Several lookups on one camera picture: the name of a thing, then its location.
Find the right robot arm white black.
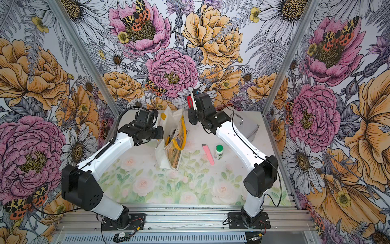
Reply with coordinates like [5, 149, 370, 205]
[187, 92, 279, 229]

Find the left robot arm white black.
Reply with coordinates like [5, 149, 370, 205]
[61, 108, 163, 229]

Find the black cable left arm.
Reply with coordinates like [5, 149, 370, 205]
[94, 105, 147, 159]

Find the pink utility knife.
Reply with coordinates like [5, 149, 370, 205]
[202, 144, 215, 165]

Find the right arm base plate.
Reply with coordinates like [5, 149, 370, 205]
[227, 211, 271, 230]

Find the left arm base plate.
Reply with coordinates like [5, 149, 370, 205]
[102, 213, 146, 231]

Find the silver aluminium case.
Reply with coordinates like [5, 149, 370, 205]
[230, 111, 260, 142]

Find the red utility knife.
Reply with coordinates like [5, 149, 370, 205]
[187, 96, 193, 109]

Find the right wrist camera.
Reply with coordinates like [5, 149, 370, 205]
[190, 89, 199, 111]

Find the white bottle green cap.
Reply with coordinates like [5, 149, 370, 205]
[214, 144, 223, 160]

